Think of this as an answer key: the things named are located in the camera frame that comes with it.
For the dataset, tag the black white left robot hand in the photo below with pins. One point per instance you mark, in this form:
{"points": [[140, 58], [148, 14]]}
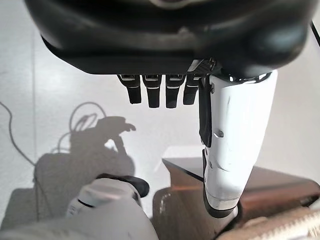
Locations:
{"points": [[162, 37]]}

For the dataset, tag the dark brown wooden stool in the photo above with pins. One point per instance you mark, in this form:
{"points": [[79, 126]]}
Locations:
{"points": [[275, 185]]}

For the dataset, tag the silver left robot leg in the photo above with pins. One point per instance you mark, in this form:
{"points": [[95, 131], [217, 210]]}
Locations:
{"points": [[100, 212]]}

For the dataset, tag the cream wicker basket tray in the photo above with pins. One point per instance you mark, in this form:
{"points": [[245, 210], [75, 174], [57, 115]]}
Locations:
{"points": [[287, 225]]}

